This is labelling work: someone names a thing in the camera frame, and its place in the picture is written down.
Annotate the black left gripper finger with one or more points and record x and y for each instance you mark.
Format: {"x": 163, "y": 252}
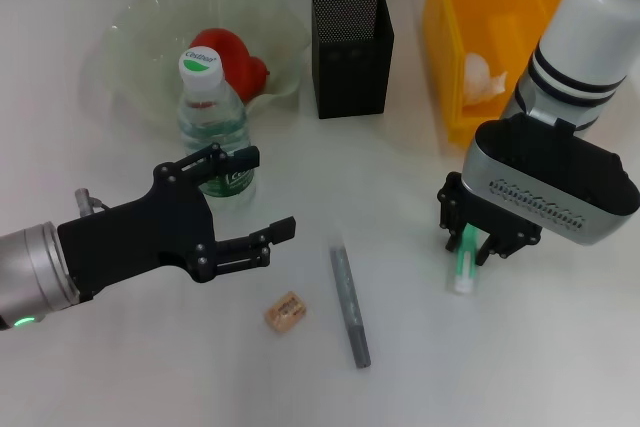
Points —
{"x": 247, "y": 157}
{"x": 282, "y": 229}

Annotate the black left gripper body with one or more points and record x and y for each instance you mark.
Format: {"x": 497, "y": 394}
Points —
{"x": 140, "y": 237}

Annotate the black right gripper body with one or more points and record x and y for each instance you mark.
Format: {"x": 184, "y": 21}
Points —
{"x": 475, "y": 212}

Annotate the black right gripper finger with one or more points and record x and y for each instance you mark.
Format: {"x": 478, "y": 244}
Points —
{"x": 456, "y": 237}
{"x": 492, "y": 249}

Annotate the green pen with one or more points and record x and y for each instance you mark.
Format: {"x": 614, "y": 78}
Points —
{"x": 466, "y": 272}

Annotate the clear bottle with green label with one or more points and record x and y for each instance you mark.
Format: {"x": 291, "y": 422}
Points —
{"x": 212, "y": 117}

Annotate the tan eraser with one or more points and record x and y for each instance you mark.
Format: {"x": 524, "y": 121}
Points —
{"x": 285, "y": 314}

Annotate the red-orange fruit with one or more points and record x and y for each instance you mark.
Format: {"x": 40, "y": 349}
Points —
{"x": 235, "y": 57}

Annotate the white paper ball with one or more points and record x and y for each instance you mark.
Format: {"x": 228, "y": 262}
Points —
{"x": 480, "y": 79}

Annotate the grey pen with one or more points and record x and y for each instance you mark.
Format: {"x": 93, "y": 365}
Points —
{"x": 345, "y": 292}

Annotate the black mesh pen holder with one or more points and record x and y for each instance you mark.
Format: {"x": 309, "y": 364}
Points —
{"x": 350, "y": 67}

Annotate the green glass fruit plate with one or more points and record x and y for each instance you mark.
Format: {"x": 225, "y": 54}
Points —
{"x": 140, "y": 37}

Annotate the yellow plastic bin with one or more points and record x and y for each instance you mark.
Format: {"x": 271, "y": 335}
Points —
{"x": 475, "y": 7}

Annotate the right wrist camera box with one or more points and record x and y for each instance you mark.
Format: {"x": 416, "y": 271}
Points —
{"x": 550, "y": 172}

